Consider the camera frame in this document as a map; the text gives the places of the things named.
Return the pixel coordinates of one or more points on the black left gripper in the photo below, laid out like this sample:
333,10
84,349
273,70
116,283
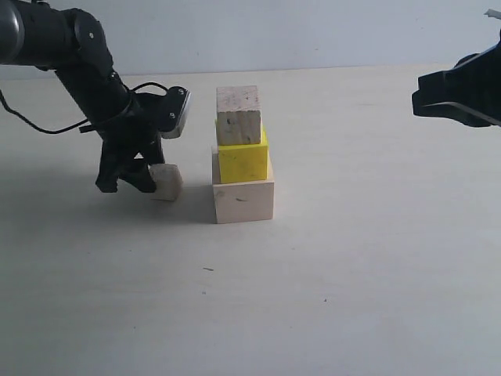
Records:
136,131

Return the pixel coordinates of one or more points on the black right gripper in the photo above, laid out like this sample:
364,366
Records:
468,93

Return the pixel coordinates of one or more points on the small plain wooden cube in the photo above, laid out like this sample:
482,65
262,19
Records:
168,180

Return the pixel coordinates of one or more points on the yellow cube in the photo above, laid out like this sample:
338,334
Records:
242,163

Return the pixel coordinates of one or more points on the large plain wooden cube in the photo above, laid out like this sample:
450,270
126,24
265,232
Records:
242,202

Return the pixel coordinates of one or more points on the medium plain wooden cube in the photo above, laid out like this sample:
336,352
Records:
238,111

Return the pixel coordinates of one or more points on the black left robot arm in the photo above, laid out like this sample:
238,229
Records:
72,44

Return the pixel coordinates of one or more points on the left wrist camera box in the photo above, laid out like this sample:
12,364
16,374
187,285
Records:
172,115

